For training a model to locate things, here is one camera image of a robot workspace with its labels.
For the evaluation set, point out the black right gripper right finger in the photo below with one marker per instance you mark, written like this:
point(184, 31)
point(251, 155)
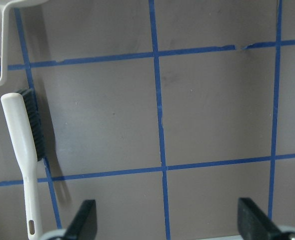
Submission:
point(254, 224)

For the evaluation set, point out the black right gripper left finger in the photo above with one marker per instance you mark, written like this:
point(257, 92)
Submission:
point(84, 225)

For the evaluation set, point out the white hand brush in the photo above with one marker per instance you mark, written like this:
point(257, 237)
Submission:
point(25, 132)

